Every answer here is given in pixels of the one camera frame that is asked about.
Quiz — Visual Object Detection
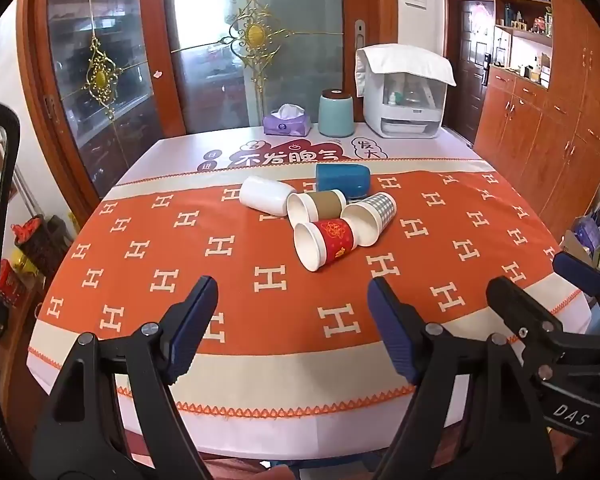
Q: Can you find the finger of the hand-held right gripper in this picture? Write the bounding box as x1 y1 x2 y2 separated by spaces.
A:
486 276 581 361
553 251 600 333

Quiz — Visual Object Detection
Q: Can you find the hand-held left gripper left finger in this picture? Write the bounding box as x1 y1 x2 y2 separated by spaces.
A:
29 275 220 480

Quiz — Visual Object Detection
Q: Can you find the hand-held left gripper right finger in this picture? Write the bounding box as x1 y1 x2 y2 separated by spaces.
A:
367 276 564 480

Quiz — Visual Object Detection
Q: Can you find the red patterned paper cup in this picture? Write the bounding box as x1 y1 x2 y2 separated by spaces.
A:
293 217 357 273

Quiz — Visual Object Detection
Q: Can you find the plaid paper cup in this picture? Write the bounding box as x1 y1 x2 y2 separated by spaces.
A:
341 191 397 248

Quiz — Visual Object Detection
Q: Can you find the brown sleeve paper cup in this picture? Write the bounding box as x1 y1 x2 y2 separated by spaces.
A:
286 189 348 231

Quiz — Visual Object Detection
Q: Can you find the white cup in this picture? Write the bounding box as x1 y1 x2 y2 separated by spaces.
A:
239 176 297 218

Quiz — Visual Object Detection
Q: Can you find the blue cup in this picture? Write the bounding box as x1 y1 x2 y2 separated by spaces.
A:
315 162 372 200

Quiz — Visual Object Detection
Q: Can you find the blue bag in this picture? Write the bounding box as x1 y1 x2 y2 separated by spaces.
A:
572 215 600 256

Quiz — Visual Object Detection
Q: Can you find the orange patterned tablecloth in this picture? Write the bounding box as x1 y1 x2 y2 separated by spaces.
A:
27 157 593 418

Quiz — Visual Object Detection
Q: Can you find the dark bin with red contents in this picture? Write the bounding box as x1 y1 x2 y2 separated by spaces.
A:
12 214 77 277

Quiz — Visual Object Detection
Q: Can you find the white printed tablecloth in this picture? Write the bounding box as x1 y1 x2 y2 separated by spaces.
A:
27 125 593 461

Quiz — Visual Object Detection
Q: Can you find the white countertop appliance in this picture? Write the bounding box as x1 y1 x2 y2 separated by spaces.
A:
362 67 448 140

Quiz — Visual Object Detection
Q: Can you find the teal canister with brown lid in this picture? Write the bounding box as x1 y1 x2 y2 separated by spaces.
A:
318 89 356 137

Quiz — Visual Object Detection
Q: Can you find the dark wooden entry door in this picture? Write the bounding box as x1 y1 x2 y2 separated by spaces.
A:
452 0 496 147

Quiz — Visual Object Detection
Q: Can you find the purple tissue box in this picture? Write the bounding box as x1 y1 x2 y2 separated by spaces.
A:
263 104 312 137

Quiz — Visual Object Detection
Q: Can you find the white towel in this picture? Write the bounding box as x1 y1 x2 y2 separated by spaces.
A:
355 44 457 98

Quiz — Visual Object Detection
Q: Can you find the glass sliding door gold ornament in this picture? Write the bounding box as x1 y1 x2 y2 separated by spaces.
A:
162 0 346 137
45 0 157 198

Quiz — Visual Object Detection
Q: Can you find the wooden wall cabinet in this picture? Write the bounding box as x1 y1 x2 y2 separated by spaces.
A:
472 0 600 243

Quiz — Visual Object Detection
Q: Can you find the black cable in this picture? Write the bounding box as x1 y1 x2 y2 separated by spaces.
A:
0 101 22 480

